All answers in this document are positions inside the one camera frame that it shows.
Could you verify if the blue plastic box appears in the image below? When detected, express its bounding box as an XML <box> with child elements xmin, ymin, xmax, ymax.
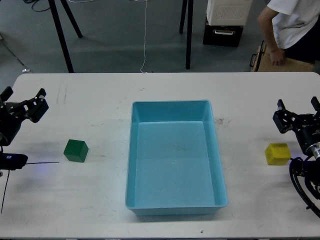
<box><xmin>125</xmin><ymin>100</ymin><xmax>228</xmax><ymax>216</ymax></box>

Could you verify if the black cable tie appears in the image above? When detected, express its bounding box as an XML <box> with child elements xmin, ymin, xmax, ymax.
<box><xmin>0</xmin><ymin>162</ymin><xmax>63</xmax><ymax>215</ymax></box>

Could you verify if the person in white shirt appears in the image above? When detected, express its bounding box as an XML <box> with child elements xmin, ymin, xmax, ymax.
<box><xmin>257</xmin><ymin>0</ymin><xmax>320</xmax><ymax>62</ymax></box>

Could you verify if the black table leg rear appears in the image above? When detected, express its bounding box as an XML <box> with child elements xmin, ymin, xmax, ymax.
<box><xmin>179</xmin><ymin>0</ymin><xmax>188</xmax><ymax>34</ymax></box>

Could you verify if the black table leg slanted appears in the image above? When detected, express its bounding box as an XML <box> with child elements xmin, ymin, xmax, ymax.
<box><xmin>61</xmin><ymin>0</ymin><xmax>83</xmax><ymax>39</ymax></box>

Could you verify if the black table leg left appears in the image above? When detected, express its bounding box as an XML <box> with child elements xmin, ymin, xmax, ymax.
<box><xmin>48</xmin><ymin>0</ymin><xmax>74</xmax><ymax>73</ymax></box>

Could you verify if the green cube block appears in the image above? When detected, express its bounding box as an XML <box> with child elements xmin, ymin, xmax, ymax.
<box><xmin>63</xmin><ymin>139</ymin><xmax>89</xmax><ymax>163</ymax></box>

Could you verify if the yellow cube block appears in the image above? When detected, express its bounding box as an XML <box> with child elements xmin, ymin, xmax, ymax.
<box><xmin>264</xmin><ymin>143</ymin><xmax>292</xmax><ymax>166</ymax></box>

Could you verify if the person's hand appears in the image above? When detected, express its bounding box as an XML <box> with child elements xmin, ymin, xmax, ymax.
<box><xmin>269</xmin><ymin>48</ymin><xmax>286</xmax><ymax>66</ymax></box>

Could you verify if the white hanging cable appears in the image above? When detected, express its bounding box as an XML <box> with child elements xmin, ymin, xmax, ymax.
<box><xmin>133</xmin><ymin>0</ymin><xmax>155</xmax><ymax>74</ymax></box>

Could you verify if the black table leg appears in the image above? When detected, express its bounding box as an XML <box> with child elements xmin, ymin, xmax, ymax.
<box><xmin>179</xmin><ymin>0</ymin><xmax>188</xmax><ymax>34</ymax></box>
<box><xmin>185</xmin><ymin>0</ymin><xmax>194</xmax><ymax>70</ymax></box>
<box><xmin>48</xmin><ymin>0</ymin><xmax>74</xmax><ymax>73</ymax></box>

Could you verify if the black table leg right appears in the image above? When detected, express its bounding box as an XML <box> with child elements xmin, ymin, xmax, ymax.
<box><xmin>185</xmin><ymin>0</ymin><xmax>194</xmax><ymax>70</ymax></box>

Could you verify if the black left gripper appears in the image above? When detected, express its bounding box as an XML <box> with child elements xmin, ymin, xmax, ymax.
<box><xmin>0</xmin><ymin>86</ymin><xmax>49</xmax><ymax>146</ymax></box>

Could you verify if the black drawer box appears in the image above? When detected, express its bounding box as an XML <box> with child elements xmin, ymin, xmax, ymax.
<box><xmin>202</xmin><ymin>20</ymin><xmax>244</xmax><ymax>48</ymax></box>

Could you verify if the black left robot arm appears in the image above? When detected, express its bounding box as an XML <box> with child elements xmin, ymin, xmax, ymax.
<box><xmin>0</xmin><ymin>86</ymin><xmax>49</xmax><ymax>171</ymax></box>

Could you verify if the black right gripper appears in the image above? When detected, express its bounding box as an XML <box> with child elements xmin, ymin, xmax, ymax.
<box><xmin>272</xmin><ymin>96</ymin><xmax>320</xmax><ymax>155</ymax></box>

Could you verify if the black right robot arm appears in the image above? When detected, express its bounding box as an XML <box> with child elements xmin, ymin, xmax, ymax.
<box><xmin>272</xmin><ymin>96</ymin><xmax>320</xmax><ymax>217</ymax></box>

